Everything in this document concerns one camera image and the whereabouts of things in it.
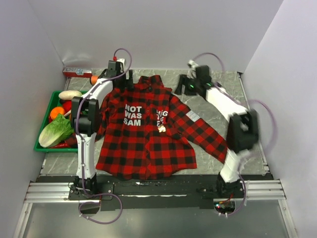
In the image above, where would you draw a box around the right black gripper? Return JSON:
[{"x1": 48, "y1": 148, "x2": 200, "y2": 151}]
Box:
[{"x1": 174, "y1": 75, "x2": 201, "y2": 97}]

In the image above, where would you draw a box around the red black plaid shirt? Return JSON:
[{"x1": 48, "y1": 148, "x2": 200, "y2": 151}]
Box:
[{"x1": 96, "y1": 75, "x2": 227, "y2": 180}]

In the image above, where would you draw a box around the gold leaf brooch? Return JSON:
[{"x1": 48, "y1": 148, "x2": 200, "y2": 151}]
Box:
[{"x1": 158, "y1": 125, "x2": 166, "y2": 133}]

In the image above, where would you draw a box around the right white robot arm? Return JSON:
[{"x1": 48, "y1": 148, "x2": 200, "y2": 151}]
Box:
[{"x1": 175, "y1": 60, "x2": 259, "y2": 198}]

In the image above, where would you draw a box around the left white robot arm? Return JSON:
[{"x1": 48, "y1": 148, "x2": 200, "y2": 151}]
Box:
[{"x1": 71, "y1": 57, "x2": 133, "y2": 199}]

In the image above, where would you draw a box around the orange cylindrical bottle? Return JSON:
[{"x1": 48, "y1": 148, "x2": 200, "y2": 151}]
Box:
[{"x1": 90, "y1": 75, "x2": 98, "y2": 85}]

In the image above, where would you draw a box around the toy white radish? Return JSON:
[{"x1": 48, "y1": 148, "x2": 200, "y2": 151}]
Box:
[{"x1": 58, "y1": 90, "x2": 82, "y2": 101}]

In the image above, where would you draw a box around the red rectangular box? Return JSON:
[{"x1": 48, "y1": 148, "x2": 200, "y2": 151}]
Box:
[{"x1": 63, "y1": 67, "x2": 93, "y2": 78}]

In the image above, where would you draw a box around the toy red tomato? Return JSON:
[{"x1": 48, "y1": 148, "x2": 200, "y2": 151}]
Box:
[{"x1": 62, "y1": 101, "x2": 72, "y2": 113}]

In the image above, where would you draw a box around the green plastic basket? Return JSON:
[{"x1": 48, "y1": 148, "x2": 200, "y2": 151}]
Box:
[{"x1": 33, "y1": 90, "x2": 96, "y2": 153}]

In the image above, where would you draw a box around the toy orange fruit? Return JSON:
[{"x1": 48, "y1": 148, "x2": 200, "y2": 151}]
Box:
[{"x1": 50, "y1": 107, "x2": 66, "y2": 120}]

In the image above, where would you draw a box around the toy napa cabbage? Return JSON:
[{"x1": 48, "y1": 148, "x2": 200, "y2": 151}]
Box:
[{"x1": 38, "y1": 114, "x2": 74, "y2": 148}]

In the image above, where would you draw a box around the toy red chili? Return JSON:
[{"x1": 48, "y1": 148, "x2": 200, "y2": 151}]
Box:
[{"x1": 51, "y1": 142, "x2": 70, "y2": 149}]

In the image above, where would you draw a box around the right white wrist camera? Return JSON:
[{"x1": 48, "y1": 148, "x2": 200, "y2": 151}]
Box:
[{"x1": 187, "y1": 59, "x2": 199, "y2": 76}]

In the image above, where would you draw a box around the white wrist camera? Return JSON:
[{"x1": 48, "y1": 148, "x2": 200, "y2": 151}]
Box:
[
  {"x1": 112, "y1": 56, "x2": 126, "y2": 66},
  {"x1": 187, "y1": 59, "x2": 199, "y2": 76}
]

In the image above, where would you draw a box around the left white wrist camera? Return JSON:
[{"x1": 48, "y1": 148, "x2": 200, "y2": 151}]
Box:
[{"x1": 112, "y1": 56, "x2": 126, "y2": 66}]

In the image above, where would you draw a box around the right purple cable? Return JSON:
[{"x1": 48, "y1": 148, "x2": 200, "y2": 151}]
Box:
[{"x1": 192, "y1": 52, "x2": 277, "y2": 217}]

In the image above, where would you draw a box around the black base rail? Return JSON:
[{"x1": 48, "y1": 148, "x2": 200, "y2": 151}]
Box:
[{"x1": 68, "y1": 175, "x2": 245, "y2": 211}]

